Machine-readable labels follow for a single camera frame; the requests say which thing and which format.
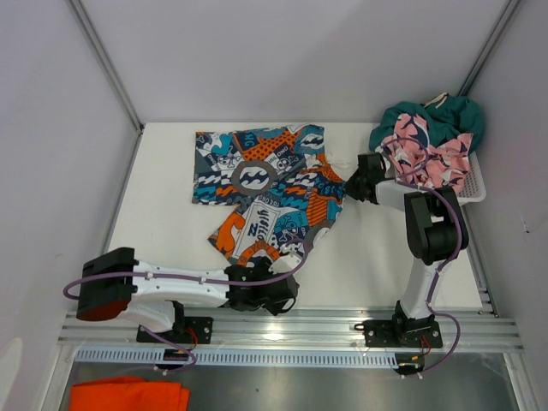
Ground patterned orange blue shorts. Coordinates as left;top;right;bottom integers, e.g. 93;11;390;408
192;124;345;266

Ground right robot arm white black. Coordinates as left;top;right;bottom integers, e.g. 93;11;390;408
345;152;469;346

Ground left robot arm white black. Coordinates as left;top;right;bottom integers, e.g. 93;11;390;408
63;247;304;343

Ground pink patterned shorts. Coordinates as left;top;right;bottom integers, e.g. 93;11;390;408
380;113;473;193

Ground teal green shorts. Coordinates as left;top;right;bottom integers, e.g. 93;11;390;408
369;92;486;152

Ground folded orange shorts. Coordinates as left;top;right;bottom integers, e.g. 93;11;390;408
68;376;190;411

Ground white plastic basket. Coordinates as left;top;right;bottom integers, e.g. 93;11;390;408
457;152;486;206

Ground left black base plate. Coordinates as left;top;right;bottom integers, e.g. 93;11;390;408
158;317;214;345

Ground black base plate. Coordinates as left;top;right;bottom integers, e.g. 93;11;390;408
158;317;214;345
354;319;443;348

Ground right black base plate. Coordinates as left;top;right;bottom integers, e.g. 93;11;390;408
354;319;443;348

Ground white slotted cable duct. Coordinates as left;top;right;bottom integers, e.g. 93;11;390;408
74;346;398;369

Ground aluminium mounting rail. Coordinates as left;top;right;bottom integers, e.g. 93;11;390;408
57;307;524;353

